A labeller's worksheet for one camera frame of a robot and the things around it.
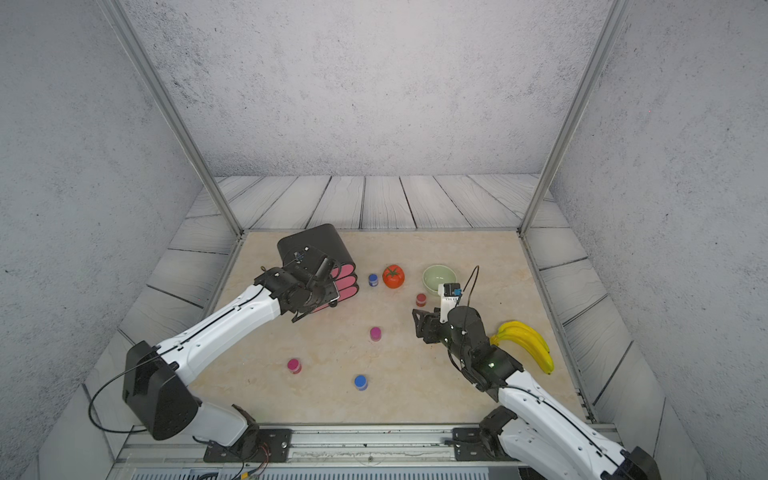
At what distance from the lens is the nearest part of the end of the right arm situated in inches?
22.5

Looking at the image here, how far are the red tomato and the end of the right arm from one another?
26cm

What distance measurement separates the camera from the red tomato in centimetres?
103
